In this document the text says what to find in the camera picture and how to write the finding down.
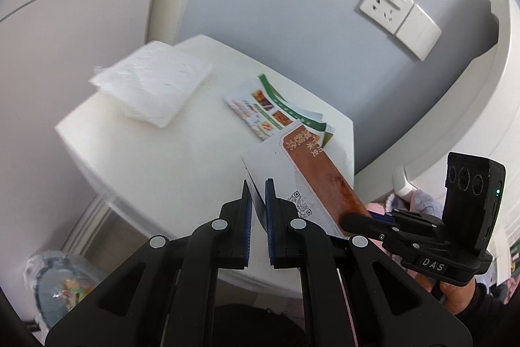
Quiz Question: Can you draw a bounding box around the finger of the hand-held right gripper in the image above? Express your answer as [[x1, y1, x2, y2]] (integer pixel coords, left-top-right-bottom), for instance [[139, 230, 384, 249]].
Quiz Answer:
[[339, 212, 393, 241], [368, 209, 407, 223]]

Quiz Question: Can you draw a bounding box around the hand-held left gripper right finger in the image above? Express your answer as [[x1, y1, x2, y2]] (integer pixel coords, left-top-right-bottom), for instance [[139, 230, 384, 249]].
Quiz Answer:
[[264, 178, 474, 347]]

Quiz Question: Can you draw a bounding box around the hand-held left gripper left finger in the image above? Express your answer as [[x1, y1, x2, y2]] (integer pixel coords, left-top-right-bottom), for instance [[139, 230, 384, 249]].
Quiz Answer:
[[45, 180, 254, 347]]

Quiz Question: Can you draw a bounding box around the white paper bag brown print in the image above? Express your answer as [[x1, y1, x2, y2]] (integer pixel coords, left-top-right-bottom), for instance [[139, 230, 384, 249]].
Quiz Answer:
[[241, 119, 372, 240]]

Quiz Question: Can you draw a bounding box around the green bordered food flyer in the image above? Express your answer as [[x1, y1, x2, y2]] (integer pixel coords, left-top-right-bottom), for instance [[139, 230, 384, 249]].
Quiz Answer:
[[223, 74, 337, 142]]

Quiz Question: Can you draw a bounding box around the white paper napkin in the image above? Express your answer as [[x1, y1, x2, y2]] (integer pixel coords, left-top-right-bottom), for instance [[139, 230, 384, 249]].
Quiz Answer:
[[88, 41, 214, 128]]

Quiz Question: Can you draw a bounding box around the black trash bin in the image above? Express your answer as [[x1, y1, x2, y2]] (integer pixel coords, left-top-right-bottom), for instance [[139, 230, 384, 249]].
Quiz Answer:
[[22, 251, 106, 331]]

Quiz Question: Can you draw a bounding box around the clear plastic bin bag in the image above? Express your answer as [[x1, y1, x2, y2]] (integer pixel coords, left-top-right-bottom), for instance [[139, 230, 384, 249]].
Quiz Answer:
[[22, 251, 106, 327]]

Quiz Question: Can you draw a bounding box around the person's right forearm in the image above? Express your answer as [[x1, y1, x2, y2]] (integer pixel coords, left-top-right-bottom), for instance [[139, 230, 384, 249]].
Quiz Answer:
[[445, 282, 520, 347]]

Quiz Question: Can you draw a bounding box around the person's right hand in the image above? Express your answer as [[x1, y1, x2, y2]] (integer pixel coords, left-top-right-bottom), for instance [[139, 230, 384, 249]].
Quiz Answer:
[[440, 281, 479, 316]]

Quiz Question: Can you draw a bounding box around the lavender bedding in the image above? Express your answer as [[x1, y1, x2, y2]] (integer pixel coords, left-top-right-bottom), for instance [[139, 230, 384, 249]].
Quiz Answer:
[[386, 188, 443, 218]]

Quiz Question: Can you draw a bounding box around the white bed headboard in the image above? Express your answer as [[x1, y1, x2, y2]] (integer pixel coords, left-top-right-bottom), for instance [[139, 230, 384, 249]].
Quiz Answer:
[[353, 0, 520, 262]]

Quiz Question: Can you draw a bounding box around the small white cabinet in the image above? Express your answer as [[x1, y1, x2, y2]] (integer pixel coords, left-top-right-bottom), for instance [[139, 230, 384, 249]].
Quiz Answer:
[[55, 34, 357, 299]]

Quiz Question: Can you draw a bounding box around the colourful snack wrapper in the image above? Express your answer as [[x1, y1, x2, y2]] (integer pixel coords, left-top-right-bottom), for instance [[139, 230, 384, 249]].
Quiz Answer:
[[53, 278, 88, 301]]

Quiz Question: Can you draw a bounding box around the white wardrobe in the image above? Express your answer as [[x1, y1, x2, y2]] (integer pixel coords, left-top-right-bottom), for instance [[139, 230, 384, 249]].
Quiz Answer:
[[0, 0, 163, 278]]

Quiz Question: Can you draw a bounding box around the white light switch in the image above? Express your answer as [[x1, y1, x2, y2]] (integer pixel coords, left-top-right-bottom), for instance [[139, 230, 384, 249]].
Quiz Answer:
[[395, 3, 443, 62]]

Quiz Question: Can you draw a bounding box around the white wall socket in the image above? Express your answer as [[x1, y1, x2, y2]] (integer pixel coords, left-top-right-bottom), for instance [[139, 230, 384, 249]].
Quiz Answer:
[[358, 0, 417, 34]]

